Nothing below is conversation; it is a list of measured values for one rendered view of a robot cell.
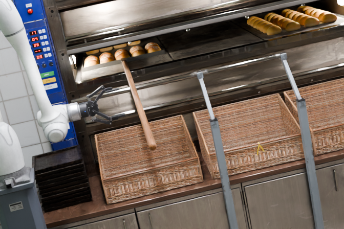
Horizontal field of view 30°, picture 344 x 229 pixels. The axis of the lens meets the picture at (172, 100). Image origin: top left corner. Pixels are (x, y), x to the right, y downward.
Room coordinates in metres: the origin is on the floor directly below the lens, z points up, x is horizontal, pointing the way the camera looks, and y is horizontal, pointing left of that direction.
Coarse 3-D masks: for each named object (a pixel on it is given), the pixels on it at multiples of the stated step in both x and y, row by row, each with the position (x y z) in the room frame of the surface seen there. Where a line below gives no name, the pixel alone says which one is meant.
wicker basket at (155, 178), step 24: (168, 120) 3.77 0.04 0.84; (96, 144) 3.63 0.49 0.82; (120, 144) 3.73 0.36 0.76; (144, 144) 3.73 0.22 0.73; (168, 144) 3.73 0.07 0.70; (192, 144) 3.45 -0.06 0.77; (120, 168) 3.69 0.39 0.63; (144, 168) 3.69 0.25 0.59; (168, 168) 3.31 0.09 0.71; (192, 168) 3.32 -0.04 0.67; (120, 192) 3.40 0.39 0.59; (144, 192) 3.33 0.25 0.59
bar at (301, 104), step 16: (240, 64) 3.47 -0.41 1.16; (160, 80) 3.44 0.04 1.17; (176, 80) 3.44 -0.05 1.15; (96, 96) 3.41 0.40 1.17; (304, 112) 3.26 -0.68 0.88; (304, 128) 3.26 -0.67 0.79; (304, 144) 3.26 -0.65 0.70; (224, 160) 3.22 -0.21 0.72; (224, 176) 3.22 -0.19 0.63; (224, 192) 3.22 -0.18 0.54; (320, 208) 3.26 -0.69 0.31; (320, 224) 3.26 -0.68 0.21
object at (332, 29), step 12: (288, 36) 3.88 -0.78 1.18; (300, 36) 3.87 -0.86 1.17; (312, 36) 3.88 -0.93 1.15; (228, 48) 3.90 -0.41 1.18; (240, 48) 3.85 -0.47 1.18; (252, 48) 3.85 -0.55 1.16; (264, 48) 3.86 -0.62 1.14; (180, 60) 3.82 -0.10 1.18; (192, 60) 3.82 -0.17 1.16; (204, 60) 3.83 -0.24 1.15; (120, 72) 3.84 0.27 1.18; (132, 72) 3.80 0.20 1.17; (144, 72) 3.80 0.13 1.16; (156, 72) 3.81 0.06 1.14; (84, 84) 3.77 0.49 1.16; (96, 84) 3.78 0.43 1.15
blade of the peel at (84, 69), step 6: (162, 48) 4.24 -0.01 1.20; (114, 54) 4.46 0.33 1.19; (144, 54) 4.13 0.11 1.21; (150, 54) 4.13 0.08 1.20; (156, 54) 4.13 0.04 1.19; (120, 60) 4.11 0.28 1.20; (126, 60) 4.12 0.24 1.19; (132, 60) 4.12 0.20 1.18; (90, 66) 4.10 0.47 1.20; (96, 66) 4.10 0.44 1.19; (102, 66) 4.10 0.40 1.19
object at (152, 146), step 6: (126, 66) 3.83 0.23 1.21; (126, 72) 3.67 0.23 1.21; (132, 78) 3.52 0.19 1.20; (132, 84) 3.34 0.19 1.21; (132, 90) 3.22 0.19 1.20; (138, 96) 3.09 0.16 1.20; (138, 102) 2.96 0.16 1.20; (138, 108) 2.86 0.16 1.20; (144, 114) 2.74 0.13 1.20; (144, 120) 2.65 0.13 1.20; (144, 126) 2.57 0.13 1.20; (144, 132) 2.51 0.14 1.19; (150, 132) 2.47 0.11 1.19; (150, 138) 2.39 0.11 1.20; (150, 144) 2.33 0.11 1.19
